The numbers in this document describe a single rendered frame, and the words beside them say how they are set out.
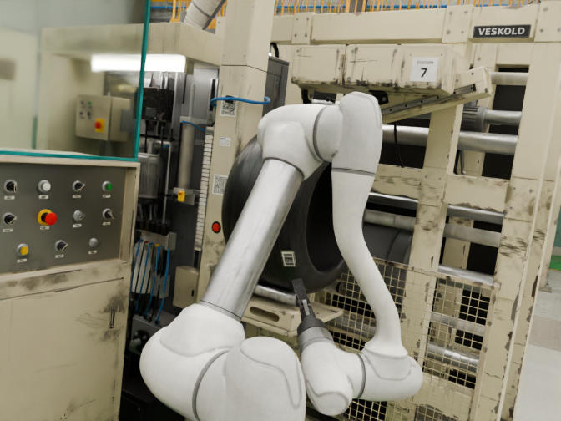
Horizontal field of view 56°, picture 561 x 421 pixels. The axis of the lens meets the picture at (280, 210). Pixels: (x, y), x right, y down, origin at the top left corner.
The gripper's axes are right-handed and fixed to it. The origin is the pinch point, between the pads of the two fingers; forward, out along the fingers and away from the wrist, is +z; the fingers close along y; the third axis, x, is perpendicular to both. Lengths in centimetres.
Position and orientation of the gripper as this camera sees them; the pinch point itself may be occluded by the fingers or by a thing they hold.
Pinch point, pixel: (299, 288)
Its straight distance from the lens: 150.9
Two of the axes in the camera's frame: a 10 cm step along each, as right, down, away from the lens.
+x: 9.7, -2.3, 0.4
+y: 1.7, 8.4, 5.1
